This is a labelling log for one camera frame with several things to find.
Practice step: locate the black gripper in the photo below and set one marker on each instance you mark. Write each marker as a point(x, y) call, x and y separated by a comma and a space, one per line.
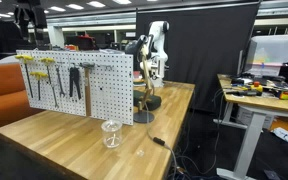
point(30, 13)

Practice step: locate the large steel combination wrench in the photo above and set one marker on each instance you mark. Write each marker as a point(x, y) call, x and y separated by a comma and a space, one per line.
point(60, 81)

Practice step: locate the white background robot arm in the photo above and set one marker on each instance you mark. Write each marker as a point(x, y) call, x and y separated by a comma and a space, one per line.
point(158, 40)

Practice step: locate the small steel combination wrench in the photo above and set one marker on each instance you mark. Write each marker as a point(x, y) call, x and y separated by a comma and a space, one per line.
point(54, 96)

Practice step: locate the ceiling light panel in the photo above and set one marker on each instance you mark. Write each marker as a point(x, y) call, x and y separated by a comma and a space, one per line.
point(122, 1)
point(74, 6)
point(96, 4)

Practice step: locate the red toolbox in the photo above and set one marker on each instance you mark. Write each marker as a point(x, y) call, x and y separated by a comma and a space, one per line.
point(82, 42)

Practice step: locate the black pliers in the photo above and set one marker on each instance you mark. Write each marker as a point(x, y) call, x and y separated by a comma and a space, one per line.
point(74, 78)

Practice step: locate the orange sofa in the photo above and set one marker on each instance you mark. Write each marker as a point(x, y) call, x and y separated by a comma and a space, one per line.
point(4, 96)

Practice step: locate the papers atop pegboard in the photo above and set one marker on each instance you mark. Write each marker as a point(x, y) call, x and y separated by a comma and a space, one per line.
point(111, 51)

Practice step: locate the metal double pegboard hook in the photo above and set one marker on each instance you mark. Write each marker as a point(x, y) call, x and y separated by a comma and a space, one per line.
point(105, 66)

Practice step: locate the white metal pegboard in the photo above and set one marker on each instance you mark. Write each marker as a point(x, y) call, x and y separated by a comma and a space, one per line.
point(114, 93)

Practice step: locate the wooden lamp stand black head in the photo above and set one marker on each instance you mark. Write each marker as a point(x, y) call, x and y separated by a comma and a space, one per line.
point(146, 73)

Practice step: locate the black padded base block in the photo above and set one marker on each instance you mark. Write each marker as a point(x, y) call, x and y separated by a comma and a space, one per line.
point(154, 100)

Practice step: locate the black curtain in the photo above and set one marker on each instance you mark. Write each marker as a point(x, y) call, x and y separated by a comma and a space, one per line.
point(200, 56)

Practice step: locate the black computer monitor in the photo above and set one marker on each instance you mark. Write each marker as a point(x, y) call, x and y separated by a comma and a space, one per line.
point(249, 56)

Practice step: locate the white box under desk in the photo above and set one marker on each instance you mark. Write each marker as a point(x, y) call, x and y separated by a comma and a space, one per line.
point(247, 116)

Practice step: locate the wooden side desk white legs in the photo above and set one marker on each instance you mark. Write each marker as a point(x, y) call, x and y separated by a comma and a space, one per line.
point(260, 103)

